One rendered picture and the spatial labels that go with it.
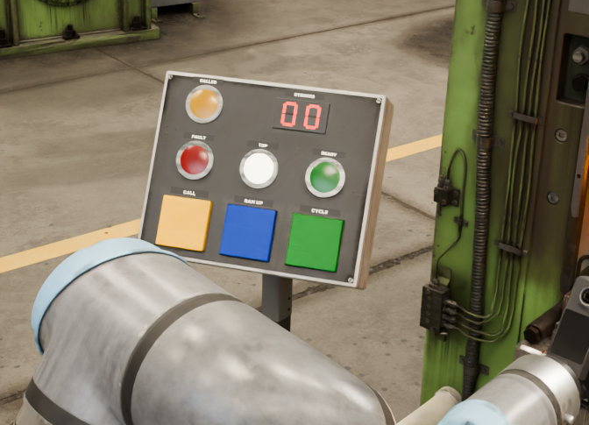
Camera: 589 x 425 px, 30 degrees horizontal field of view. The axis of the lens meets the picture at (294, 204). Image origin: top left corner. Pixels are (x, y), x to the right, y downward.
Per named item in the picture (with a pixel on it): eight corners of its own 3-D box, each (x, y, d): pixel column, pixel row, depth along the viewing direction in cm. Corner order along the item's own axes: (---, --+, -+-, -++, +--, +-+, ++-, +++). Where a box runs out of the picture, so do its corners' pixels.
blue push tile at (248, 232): (267, 261, 158) (275, 210, 159) (218, 253, 159) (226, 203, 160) (270, 262, 159) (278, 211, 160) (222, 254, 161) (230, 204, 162)
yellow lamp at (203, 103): (208, 123, 162) (207, 95, 160) (186, 116, 165) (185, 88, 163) (223, 118, 164) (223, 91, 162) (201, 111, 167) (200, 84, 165)
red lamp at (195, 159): (198, 180, 161) (197, 153, 160) (176, 172, 164) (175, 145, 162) (213, 174, 164) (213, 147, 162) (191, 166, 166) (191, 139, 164)
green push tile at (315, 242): (335, 272, 156) (343, 219, 156) (284, 264, 157) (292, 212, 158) (337, 273, 157) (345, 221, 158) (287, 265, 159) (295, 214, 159)
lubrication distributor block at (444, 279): (446, 355, 182) (453, 282, 177) (415, 341, 186) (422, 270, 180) (457, 346, 185) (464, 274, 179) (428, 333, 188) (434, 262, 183)
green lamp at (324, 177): (329, 199, 156) (330, 171, 155) (305, 189, 159) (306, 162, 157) (344, 192, 159) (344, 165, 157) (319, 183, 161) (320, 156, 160)
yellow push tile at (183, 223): (202, 251, 161) (210, 200, 161) (155, 244, 162) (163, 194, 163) (206, 252, 162) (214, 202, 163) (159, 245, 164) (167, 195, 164)
